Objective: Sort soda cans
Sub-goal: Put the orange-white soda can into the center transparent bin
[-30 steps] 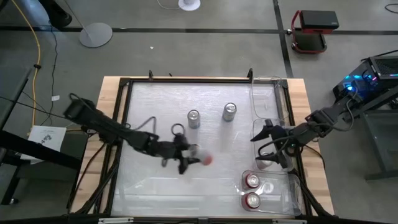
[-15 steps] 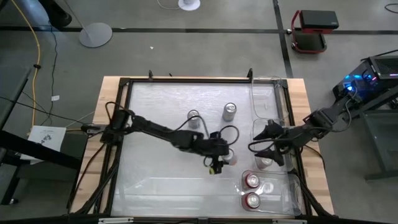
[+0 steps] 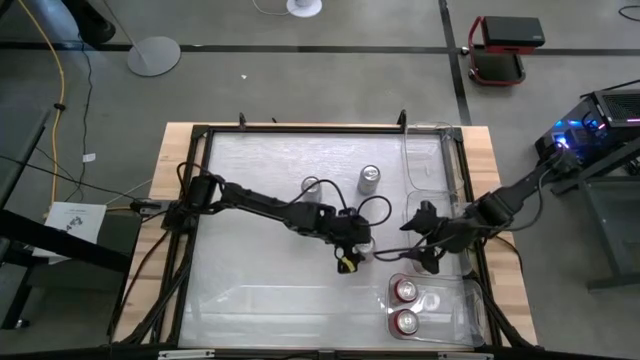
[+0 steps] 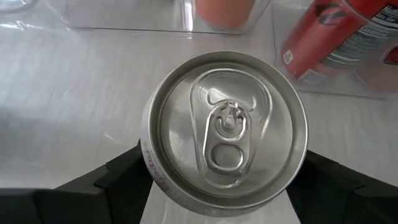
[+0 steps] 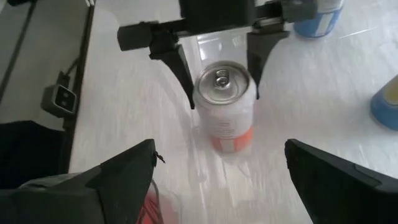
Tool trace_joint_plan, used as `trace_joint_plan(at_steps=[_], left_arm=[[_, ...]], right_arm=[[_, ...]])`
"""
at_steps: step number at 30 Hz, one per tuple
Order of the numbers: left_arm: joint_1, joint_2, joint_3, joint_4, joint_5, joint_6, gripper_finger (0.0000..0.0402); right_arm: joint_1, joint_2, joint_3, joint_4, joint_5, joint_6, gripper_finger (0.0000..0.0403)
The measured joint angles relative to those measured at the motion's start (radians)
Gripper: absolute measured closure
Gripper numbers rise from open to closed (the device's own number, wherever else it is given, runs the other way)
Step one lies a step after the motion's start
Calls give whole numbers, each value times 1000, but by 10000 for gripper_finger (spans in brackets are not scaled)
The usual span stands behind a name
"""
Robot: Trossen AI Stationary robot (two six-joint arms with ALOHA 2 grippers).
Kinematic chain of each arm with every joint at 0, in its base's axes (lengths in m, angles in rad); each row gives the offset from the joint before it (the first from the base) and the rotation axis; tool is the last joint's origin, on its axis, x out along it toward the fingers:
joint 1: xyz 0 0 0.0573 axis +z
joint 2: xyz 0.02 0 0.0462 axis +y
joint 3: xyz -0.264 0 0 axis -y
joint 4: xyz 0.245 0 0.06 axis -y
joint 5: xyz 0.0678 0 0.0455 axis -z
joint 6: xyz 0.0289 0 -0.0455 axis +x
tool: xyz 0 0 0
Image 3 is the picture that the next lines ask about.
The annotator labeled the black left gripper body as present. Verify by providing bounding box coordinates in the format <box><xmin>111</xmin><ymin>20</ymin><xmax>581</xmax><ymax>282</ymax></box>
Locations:
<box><xmin>319</xmin><ymin>209</ymin><xmax>375</xmax><ymax>256</ymax></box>

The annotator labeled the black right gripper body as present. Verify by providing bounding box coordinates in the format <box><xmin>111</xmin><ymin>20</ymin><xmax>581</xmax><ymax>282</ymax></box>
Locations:
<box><xmin>432</xmin><ymin>212</ymin><xmax>484</xmax><ymax>254</ymax></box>

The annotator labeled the red Coca-Cola can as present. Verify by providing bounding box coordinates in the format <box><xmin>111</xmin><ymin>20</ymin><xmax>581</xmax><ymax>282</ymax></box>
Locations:
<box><xmin>390</xmin><ymin>308</ymin><xmax>421</xmax><ymax>337</ymax></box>
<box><xmin>391</xmin><ymin>278</ymin><xmax>420</xmax><ymax>306</ymax></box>

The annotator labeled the silver can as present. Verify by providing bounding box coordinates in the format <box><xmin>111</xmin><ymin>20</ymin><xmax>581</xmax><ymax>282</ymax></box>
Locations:
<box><xmin>356</xmin><ymin>164</ymin><xmax>382</xmax><ymax>196</ymax></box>

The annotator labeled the blue Spindrift soda can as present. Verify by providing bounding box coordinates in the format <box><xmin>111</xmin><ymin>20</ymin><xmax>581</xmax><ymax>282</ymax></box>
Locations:
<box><xmin>300</xmin><ymin>175</ymin><xmax>324</xmax><ymax>204</ymax></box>

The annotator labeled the grey metal stand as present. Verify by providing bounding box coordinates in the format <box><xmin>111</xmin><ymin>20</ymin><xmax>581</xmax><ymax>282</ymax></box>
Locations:
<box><xmin>549</xmin><ymin>139</ymin><xmax>640</xmax><ymax>291</ymax></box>

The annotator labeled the black computer tower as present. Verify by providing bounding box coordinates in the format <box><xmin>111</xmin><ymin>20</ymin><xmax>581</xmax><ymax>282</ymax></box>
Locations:
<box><xmin>533</xmin><ymin>88</ymin><xmax>640</xmax><ymax>166</ymax></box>

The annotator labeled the red and black step stool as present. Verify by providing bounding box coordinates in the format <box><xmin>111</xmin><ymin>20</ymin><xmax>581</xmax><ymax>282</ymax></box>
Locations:
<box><xmin>467</xmin><ymin>14</ymin><xmax>547</xmax><ymax>87</ymax></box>

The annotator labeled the wooden table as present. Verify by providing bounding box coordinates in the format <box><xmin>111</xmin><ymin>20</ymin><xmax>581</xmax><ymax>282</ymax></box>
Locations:
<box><xmin>112</xmin><ymin>121</ymin><xmax>539</xmax><ymax>351</ymax></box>

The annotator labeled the white fan base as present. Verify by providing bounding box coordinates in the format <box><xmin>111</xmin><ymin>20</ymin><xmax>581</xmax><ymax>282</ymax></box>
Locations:
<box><xmin>285</xmin><ymin>0</ymin><xmax>324</xmax><ymax>19</ymax></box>

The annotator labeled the grey floor lamp base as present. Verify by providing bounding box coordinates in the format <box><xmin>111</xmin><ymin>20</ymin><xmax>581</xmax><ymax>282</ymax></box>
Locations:
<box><xmin>102</xmin><ymin>0</ymin><xmax>182</xmax><ymax>78</ymax></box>

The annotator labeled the white paper sheet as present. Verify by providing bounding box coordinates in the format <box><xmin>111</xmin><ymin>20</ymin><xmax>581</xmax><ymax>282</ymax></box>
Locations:
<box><xmin>32</xmin><ymin>200</ymin><xmax>108</xmax><ymax>259</ymax></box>

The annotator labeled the black side desk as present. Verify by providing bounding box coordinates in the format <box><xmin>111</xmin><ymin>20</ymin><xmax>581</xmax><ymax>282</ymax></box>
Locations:
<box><xmin>0</xmin><ymin>109</ymin><xmax>134</xmax><ymax>331</ymax></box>

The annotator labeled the long black cable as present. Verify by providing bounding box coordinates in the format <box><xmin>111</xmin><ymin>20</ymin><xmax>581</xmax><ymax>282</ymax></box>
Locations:
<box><xmin>372</xmin><ymin>232</ymin><xmax>481</xmax><ymax>264</ymax></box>

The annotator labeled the black cable loop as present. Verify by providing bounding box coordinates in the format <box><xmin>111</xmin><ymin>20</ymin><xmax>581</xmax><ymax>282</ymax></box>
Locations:
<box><xmin>289</xmin><ymin>178</ymin><xmax>349</xmax><ymax>216</ymax></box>
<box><xmin>356</xmin><ymin>194</ymin><xmax>394</xmax><ymax>229</ymax></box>

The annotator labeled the thin black floor cable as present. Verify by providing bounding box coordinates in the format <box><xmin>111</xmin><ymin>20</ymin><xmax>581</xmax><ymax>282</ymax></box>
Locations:
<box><xmin>64</xmin><ymin>34</ymin><xmax>96</xmax><ymax>204</ymax></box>

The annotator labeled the yellow floor cable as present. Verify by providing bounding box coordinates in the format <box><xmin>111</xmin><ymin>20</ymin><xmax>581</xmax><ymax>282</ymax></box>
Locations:
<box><xmin>17</xmin><ymin>0</ymin><xmax>67</xmax><ymax>206</ymax></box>

